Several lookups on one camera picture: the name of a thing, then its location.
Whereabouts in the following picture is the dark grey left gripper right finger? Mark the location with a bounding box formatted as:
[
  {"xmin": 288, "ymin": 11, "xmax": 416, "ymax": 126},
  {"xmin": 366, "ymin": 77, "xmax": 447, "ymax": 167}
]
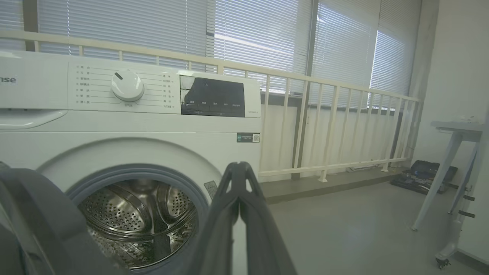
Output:
[{"xmin": 240, "ymin": 162, "xmax": 298, "ymax": 275}]

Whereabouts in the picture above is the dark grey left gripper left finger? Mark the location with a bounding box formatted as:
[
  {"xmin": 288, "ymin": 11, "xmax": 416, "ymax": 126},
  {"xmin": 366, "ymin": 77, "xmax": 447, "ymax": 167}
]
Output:
[{"xmin": 180, "ymin": 162, "xmax": 240, "ymax": 275}]

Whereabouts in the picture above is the grey washing machine door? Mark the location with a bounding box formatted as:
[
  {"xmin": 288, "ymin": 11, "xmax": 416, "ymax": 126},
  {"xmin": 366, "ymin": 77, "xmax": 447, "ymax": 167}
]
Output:
[{"xmin": 0, "ymin": 162, "xmax": 126, "ymax": 275}]

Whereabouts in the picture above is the washing machine drum with clothes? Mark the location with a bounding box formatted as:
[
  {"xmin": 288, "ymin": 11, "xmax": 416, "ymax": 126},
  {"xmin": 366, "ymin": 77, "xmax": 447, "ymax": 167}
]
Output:
[{"xmin": 78, "ymin": 180, "xmax": 197, "ymax": 270}]

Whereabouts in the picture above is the white front-load washing machine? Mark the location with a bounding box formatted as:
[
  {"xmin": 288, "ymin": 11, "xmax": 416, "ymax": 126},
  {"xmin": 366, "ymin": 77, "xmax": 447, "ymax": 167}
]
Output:
[{"xmin": 0, "ymin": 52, "xmax": 262, "ymax": 275}]

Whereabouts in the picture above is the black washing machine display panel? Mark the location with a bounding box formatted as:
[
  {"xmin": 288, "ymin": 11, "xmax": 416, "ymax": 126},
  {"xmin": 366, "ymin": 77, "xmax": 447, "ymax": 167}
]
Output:
[{"xmin": 180, "ymin": 75, "xmax": 246, "ymax": 118}]

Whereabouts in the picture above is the white round control knob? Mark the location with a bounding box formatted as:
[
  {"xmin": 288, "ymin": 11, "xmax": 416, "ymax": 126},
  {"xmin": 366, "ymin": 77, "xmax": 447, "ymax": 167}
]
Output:
[{"xmin": 111, "ymin": 71, "xmax": 145, "ymax": 102}]

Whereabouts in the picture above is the black open toolbox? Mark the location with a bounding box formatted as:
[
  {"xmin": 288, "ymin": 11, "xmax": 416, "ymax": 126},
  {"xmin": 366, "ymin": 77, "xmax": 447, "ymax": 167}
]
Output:
[{"xmin": 390, "ymin": 160, "xmax": 458, "ymax": 195}]

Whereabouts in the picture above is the cream white railing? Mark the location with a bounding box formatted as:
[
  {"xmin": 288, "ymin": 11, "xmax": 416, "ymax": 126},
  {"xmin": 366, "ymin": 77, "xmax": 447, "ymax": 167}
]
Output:
[{"xmin": 0, "ymin": 30, "xmax": 421, "ymax": 183}]

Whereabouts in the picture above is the white window blind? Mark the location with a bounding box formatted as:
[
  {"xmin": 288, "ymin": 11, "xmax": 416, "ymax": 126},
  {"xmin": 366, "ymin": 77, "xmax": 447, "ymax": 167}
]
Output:
[
  {"xmin": 311, "ymin": 0, "xmax": 421, "ymax": 111},
  {"xmin": 0, "ymin": 0, "xmax": 209, "ymax": 73},
  {"xmin": 214, "ymin": 0, "xmax": 313, "ymax": 94}
]

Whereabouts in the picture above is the white table with casters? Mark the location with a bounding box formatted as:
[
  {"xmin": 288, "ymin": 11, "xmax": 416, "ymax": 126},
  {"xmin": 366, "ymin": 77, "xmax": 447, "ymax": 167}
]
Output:
[{"xmin": 412, "ymin": 111, "xmax": 489, "ymax": 270}]

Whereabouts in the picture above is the white detergent drawer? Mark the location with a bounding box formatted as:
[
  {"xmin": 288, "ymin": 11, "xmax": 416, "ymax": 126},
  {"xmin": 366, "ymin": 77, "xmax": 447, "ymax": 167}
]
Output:
[{"xmin": 0, "ymin": 57, "xmax": 69, "ymax": 129}]

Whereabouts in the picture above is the grey window post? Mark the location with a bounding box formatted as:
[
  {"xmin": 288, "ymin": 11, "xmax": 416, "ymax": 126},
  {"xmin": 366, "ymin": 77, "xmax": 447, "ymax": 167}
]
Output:
[{"xmin": 291, "ymin": 0, "xmax": 319, "ymax": 181}]

